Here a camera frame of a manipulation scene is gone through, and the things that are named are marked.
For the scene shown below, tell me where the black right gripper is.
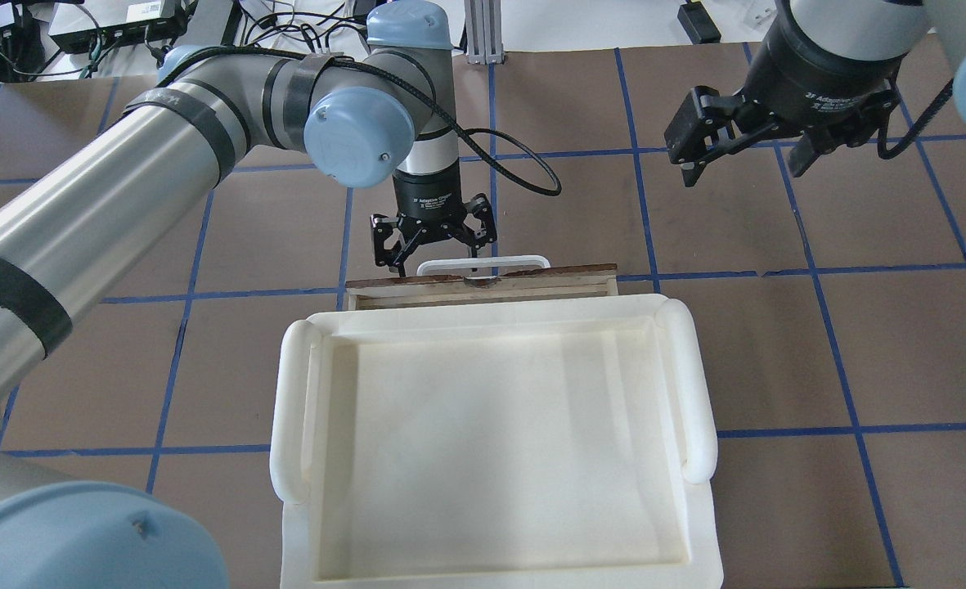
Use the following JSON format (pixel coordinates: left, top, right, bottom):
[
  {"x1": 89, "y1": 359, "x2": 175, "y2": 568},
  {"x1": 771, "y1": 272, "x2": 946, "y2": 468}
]
[{"x1": 663, "y1": 16, "x2": 901, "y2": 189}]

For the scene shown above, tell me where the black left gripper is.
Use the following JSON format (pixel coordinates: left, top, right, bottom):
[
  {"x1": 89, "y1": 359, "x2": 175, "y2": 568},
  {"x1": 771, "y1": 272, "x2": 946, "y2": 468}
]
[{"x1": 371, "y1": 168, "x2": 498, "y2": 278}]

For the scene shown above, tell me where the light wooden drawer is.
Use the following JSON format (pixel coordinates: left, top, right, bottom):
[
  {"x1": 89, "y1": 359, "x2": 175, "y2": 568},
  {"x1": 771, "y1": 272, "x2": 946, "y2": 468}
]
[{"x1": 344, "y1": 264, "x2": 618, "y2": 312}]

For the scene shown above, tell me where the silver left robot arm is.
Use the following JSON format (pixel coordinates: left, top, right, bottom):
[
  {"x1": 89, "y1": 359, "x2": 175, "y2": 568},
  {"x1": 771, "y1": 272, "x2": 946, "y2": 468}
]
[{"x1": 0, "y1": 1, "x2": 483, "y2": 588}]

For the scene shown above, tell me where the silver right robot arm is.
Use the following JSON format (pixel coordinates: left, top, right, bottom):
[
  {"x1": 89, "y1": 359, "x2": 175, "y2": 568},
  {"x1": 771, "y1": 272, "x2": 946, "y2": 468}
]
[{"x1": 663, "y1": 1, "x2": 966, "y2": 187}]

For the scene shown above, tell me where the white plastic tray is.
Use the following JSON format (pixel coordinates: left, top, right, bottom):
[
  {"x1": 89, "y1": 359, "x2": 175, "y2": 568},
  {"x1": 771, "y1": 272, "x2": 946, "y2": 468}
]
[{"x1": 270, "y1": 294, "x2": 723, "y2": 588}]

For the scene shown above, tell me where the white drawer handle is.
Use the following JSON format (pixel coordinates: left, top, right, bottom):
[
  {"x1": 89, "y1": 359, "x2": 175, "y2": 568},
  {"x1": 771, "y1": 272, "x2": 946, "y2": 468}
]
[{"x1": 416, "y1": 254, "x2": 551, "y2": 277}]

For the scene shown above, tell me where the aluminium frame post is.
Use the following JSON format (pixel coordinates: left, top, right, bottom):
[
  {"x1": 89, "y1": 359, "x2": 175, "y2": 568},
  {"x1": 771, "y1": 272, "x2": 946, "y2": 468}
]
[{"x1": 464, "y1": 1, "x2": 506, "y2": 65}]

